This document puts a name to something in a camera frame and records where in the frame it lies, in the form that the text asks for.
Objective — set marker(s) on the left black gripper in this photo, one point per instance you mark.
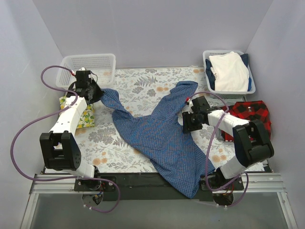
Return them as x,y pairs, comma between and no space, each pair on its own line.
94,93

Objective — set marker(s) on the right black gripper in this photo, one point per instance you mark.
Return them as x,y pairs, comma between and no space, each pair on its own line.
188,122

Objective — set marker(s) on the blue checkered long sleeve shirt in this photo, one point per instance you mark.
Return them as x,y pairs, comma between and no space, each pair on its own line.
159,136

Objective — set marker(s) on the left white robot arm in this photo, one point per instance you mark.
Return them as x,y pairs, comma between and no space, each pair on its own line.
59,148

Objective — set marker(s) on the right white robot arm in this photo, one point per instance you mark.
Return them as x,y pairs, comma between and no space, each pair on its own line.
251,141

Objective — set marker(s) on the left white plastic basket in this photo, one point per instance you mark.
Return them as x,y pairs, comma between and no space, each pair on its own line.
103,65

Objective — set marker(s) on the lemon print folded cloth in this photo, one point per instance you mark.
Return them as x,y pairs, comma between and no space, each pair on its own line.
87,118

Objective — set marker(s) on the red black plaid shirt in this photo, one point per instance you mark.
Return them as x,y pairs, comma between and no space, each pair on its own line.
251,111

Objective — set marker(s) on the white folded shirt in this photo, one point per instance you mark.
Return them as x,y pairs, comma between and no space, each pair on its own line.
231,71

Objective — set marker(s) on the floral patterned table mat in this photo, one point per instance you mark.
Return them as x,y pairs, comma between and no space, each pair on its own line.
140,90

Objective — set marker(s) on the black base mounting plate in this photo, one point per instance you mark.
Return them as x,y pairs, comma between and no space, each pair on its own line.
133,186

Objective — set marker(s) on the navy blue folded shirt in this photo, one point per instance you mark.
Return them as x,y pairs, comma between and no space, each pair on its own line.
210,71

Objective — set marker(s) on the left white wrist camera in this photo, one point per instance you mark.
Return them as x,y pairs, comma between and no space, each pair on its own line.
82,71

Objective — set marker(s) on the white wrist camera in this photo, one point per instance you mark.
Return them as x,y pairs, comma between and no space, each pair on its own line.
189,103
82,71

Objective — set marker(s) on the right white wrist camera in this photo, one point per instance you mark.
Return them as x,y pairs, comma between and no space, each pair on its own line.
189,103

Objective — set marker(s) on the aluminium frame rail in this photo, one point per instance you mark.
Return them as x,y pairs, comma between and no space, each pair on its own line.
53,184

